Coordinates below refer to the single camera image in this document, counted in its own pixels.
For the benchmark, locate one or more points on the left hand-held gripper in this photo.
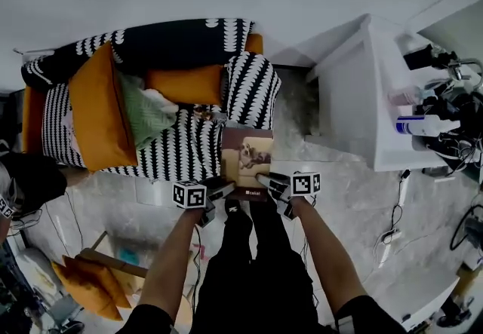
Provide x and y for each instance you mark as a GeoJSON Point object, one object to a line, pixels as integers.
{"type": "Point", "coordinates": [188, 195]}

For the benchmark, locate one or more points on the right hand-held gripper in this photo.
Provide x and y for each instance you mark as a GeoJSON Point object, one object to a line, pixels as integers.
{"type": "Point", "coordinates": [305, 183]}

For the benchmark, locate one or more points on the brown photo cover book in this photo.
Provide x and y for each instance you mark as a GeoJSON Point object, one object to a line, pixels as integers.
{"type": "Point", "coordinates": [245, 159]}

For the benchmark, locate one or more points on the person's left forearm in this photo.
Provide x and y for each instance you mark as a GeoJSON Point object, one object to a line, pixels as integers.
{"type": "Point", "coordinates": [170, 257]}

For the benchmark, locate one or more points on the person's right forearm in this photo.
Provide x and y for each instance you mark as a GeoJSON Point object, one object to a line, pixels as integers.
{"type": "Point", "coordinates": [328, 249]}

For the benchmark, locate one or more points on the black white patterned sofa throw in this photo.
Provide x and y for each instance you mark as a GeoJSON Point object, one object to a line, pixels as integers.
{"type": "Point", "coordinates": [188, 144]}

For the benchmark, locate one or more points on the light wooden coffee table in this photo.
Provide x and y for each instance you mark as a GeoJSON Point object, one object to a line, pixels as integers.
{"type": "Point", "coordinates": [132, 285]}

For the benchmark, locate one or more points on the person's left black shoe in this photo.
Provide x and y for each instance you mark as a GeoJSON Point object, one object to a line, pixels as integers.
{"type": "Point", "coordinates": [233, 206]}

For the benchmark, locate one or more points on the red floor tape mark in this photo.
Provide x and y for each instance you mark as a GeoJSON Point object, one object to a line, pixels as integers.
{"type": "Point", "coordinates": [200, 251]}

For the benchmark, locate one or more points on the small brown object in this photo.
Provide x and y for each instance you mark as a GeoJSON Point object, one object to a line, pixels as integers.
{"type": "Point", "coordinates": [207, 113]}

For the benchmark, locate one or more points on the person's black clothing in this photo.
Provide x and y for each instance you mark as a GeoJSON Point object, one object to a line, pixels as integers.
{"type": "Point", "coordinates": [256, 279]}

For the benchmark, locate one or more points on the light green knit blanket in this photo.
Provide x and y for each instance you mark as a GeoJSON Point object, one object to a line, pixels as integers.
{"type": "Point", "coordinates": [145, 121]}

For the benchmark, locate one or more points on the white cabinet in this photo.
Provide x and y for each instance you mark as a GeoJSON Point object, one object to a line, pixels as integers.
{"type": "Point", "coordinates": [351, 98]}

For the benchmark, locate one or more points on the white power strip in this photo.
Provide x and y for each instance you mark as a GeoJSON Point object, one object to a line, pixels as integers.
{"type": "Point", "coordinates": [388, 236]}

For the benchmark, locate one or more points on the white spray bottle blue label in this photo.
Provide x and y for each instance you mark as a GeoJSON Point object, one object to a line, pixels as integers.
{"type": "Point", "coordinates": [422, 126]}

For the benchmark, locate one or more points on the white desk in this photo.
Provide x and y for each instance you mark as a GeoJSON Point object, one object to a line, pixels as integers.
{"type": "Point", "coordinates": [430, 298]}

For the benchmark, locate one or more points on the white bean bag seat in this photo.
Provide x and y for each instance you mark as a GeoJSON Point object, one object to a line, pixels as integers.
{"type": "Point", "coordinates": [35, 272]}

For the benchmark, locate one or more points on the chrome faucet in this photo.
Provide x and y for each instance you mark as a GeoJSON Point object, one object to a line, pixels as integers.
{"type": "Point", "coordinates": [466, 66]}

